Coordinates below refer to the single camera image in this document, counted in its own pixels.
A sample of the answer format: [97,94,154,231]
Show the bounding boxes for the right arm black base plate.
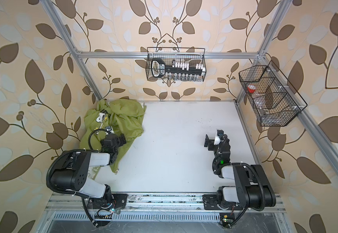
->
[202,194,243,211]

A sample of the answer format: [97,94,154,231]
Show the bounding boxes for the aluminium frame back crossbar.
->
[76,51,259,59]

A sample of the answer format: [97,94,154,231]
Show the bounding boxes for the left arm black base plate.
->
[87,193,128,209]

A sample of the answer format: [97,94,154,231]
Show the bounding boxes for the aluminium frame left post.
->
[40,0,103,101]

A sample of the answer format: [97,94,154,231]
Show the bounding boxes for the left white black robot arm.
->
[46,127,128,212]

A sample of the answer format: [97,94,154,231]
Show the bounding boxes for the aluminium frame post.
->
[234,0,292,105]
[40,0,103,101]

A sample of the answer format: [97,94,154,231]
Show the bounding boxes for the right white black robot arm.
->
[203,130,276,211]

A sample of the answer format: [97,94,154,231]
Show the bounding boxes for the black tool set in basket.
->
[148,58,207,82]

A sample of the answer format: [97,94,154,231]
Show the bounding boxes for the aluminium frame right post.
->
[234,0,292,105]

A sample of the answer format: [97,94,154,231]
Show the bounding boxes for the black wire basket back wall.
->
[145,46,207,82]

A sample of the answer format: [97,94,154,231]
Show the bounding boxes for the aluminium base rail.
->
[44,192,286,213]

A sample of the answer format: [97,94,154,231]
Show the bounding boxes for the black wire basket wall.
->
[239,61,308,127]
[145,46,207,82]

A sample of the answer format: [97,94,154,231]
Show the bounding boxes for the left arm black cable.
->
[81,197,113,228]

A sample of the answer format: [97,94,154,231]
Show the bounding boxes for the red-capped item in basket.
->
[247,84,256,94]

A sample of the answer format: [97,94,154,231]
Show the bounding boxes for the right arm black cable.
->
[219,203,250,228]

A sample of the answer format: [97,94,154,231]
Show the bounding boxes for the black wire basket right wall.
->
[239,61,308,127]

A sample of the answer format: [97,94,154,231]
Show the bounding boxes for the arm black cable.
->
[81,197,113,228]
[219,203,250,228]

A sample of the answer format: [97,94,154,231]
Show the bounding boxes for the green zip-up hooded jacket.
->
[80,99,146,172]

